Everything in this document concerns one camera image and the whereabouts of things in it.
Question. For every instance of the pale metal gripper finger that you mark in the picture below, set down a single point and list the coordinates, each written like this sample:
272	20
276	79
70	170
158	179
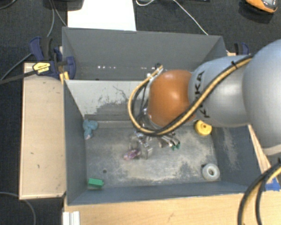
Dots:
135	142
149	152

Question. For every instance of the purple small toy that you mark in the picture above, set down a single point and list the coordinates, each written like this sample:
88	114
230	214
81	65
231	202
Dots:
131	154

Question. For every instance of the grey metal bin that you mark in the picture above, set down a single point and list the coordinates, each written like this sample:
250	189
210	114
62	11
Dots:
154	167

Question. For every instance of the pale blue soft toy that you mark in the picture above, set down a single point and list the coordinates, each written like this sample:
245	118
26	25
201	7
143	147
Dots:
89	127

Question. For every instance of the green small block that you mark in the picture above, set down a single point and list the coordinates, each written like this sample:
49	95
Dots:
95	183

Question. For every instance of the pale wood flat board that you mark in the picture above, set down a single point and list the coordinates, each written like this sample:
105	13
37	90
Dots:
43	137

